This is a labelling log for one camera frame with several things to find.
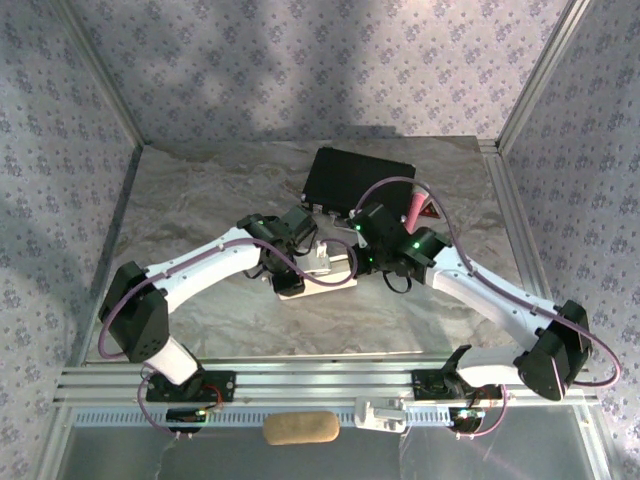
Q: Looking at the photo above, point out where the white paper box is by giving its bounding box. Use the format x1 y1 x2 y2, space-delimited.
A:
277 252 360 302

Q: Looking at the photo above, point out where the pink marker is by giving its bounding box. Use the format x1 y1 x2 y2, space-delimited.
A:
405 185 432 235

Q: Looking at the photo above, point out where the black rectangular case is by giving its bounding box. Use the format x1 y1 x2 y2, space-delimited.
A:
301 146 417 219

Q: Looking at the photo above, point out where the tan sponge block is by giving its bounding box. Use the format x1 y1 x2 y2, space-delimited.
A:
262 409 341 446

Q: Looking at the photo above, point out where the small black circuit board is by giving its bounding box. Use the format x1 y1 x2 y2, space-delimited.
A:
165 407 209 432
447 407 486 432

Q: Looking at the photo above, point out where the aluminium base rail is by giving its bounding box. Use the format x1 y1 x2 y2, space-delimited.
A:
52 346 601 407

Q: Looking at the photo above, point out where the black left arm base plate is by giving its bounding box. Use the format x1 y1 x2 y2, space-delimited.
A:
144 369 237 404

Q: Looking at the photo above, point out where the aluminium side rail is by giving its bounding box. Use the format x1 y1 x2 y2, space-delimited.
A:
478 138 574 364

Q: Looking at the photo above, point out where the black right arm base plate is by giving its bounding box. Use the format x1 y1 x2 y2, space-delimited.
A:
412 368 504 401

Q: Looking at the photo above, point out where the white plastic bracket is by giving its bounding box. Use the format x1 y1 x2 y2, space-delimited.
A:
352 396 409 434

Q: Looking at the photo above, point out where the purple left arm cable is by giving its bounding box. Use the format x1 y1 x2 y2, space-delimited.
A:
98 237 357 441

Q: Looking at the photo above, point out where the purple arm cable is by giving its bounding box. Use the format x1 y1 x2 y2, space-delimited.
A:
98 237 357 441
355 175 623 441

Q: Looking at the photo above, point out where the grey slotted cable duct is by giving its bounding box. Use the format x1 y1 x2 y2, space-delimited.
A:
72 405 454 427

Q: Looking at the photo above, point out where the aluminium frame post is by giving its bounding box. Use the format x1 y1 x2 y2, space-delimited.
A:
497 0 594 154
49 0 147 147

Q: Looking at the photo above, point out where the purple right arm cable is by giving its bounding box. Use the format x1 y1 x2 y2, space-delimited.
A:
355 175 623 441

